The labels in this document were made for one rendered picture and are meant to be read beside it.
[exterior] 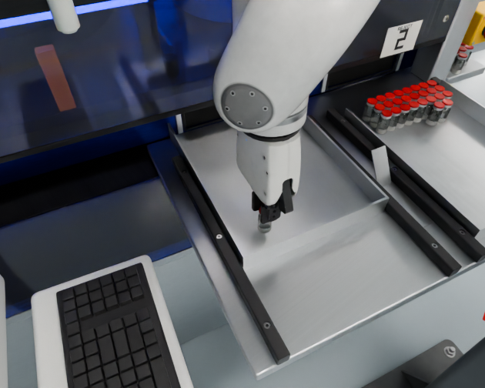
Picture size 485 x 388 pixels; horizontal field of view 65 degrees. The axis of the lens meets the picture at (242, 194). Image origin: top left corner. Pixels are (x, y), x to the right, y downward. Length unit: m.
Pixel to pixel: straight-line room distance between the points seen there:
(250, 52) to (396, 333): 1.38
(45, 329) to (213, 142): 0.43
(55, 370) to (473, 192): 0.72
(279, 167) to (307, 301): 0.20
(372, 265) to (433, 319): 1.07
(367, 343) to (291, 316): 1.00
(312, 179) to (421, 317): 1.05
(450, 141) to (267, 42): 0.62
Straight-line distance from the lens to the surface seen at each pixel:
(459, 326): 1.70
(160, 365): 0.59
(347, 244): 0.63
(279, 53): 0.30
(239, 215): 0.64
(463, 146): 0.87
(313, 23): 0.30
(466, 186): 0.79
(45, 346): 0.68
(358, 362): 1.50
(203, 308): 1.23
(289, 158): 0.46
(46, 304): 0.71
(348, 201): 0.68
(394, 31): 0.85
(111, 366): 0.60
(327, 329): 0.55
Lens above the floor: 1.38
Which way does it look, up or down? 48 degrees down
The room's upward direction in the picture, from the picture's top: straight up
